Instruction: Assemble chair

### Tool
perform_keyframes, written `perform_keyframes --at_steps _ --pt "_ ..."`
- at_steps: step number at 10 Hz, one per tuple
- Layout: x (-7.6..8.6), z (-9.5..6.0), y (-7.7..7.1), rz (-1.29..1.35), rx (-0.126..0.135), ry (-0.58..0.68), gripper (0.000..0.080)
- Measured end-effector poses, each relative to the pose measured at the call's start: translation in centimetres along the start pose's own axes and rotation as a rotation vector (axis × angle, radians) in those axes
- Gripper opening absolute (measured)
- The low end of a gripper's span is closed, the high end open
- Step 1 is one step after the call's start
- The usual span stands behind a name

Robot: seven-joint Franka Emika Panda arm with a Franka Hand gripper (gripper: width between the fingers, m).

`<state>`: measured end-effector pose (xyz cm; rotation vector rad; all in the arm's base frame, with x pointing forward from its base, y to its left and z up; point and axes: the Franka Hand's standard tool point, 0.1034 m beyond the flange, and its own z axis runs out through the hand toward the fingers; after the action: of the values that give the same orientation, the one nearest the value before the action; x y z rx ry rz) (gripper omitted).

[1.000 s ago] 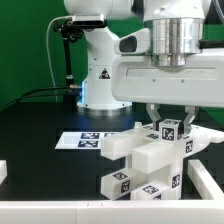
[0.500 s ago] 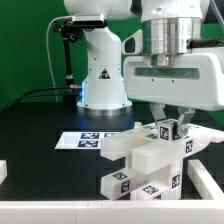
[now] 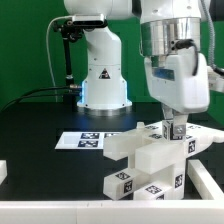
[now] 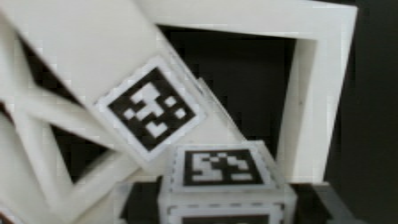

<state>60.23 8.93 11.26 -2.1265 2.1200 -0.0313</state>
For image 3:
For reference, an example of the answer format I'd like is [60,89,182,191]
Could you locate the black camera on stand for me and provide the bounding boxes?
[53,14,107,42]

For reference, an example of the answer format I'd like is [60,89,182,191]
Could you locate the grey camera cable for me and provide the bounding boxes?
[45,15,74,103]

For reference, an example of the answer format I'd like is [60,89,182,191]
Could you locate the white marker base plate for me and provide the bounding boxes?
[55,132,117,150]

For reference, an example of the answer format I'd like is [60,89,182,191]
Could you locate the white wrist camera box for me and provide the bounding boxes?
[208,67,224,102]

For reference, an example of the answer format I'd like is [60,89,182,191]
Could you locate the white chair back frame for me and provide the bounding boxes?
[103,122,224,175]

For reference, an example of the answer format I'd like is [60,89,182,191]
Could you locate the white block at left edge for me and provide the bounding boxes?
[0,160,7,185]

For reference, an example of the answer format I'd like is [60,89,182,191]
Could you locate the black cables on table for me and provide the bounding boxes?
[0,83,83,111]

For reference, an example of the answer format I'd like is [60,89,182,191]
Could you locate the white obstacle wall frame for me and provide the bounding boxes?
[0,161,224,224]

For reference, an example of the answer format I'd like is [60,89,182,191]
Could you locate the black camera stand pole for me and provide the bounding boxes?
[63,33,77,111]

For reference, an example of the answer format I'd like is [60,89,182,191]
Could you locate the white tagged cube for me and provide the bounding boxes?
[162,120,184,140]

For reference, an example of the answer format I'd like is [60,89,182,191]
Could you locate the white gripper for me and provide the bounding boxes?
[144,50,210,136]

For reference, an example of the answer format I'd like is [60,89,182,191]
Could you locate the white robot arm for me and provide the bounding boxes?
[64,0,224,139]

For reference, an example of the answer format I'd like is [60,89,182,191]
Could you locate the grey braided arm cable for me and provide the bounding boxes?
[199,0,224,76]

